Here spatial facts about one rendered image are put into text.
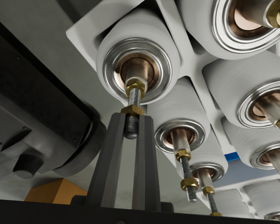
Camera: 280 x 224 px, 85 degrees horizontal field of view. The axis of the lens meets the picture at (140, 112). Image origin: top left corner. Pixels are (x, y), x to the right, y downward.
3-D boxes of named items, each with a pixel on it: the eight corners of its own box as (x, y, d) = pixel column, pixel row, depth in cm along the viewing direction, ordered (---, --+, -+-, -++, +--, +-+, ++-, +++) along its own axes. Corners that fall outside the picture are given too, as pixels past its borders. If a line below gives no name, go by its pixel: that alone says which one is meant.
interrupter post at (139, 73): (122, 75, 17) (118, 90, 15) (133, 58, 16) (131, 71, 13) (140, 86, 18) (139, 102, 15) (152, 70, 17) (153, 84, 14)
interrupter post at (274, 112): (267, 113, 20) (285, 131, 17) (252, 108, 20) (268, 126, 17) (283, 98, 18) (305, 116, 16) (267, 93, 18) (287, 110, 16)
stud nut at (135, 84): (140, 76, 14) (140, 81, 13) (149, 91, 15) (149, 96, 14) (122, 85, 14) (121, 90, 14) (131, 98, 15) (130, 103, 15)
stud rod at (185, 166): (175, 144, 22) (186, 201, 16) (181, 141, 21) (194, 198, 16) (179, 147, 22) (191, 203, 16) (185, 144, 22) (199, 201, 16)
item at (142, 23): (110, 42, 32) (81, 85, 18) (133, -6, 27) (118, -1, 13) (148, 66, 35) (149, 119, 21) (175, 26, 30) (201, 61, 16)
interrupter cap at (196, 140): (143, 134, 23) (143, 138, 23) (184, 107, 20) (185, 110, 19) (174, 156, 27) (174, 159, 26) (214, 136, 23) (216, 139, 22)
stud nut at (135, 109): (139, 101, 11) (138, 108, 10) (149, 117, 12) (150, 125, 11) (115, 110, 11) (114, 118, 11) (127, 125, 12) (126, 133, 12)
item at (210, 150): (177, 94, 39) (194, 153, 25) (209, 105, 41) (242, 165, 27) (162, 120, 45) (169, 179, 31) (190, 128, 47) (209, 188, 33)
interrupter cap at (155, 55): (93, 82, 18) (91, 84, 17) (123, 18, 14) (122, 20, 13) (146, 110, 20) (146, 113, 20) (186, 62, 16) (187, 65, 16)
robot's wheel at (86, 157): (73, 135, 61) (49, 185, 46) (64, 127, 59) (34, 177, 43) (112, 116, 54) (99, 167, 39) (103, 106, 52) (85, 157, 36)
